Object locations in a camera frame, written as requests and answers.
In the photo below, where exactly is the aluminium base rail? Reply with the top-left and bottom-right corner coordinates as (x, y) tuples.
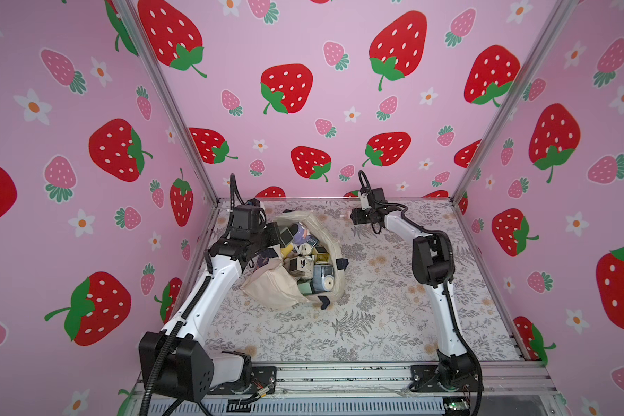
(148, 362), (572, 415)

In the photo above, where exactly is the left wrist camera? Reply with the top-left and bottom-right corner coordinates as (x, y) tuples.
(228, 173), (267, 232)

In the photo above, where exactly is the yellow pencil sharpener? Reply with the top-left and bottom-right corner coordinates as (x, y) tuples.
(280, 243), (294, 259)

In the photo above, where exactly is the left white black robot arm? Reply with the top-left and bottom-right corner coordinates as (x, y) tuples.
(139, 227), (279, 415)

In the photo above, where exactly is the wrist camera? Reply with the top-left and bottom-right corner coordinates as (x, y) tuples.
(358, 170), (388, 211)
(228, 173), (267, 232)

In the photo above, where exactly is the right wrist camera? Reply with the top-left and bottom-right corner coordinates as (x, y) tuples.
(358, 170), (388, 211)

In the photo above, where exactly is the mint green pencil sharpener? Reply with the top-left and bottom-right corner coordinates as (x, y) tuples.
(297, 280), (315, 296)

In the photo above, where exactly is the cream canvas tote bag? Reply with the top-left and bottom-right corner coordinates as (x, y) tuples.
(241, 211), (348, 310)

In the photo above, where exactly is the cream white pencil sharpener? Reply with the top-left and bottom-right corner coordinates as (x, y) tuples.
(286, 256), (315, 278)

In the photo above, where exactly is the light blue pencil sharpener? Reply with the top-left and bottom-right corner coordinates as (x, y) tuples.
(311, 263), (335, 294)

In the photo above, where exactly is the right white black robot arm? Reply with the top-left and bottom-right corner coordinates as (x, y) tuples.
(350, 205), (484, 395)

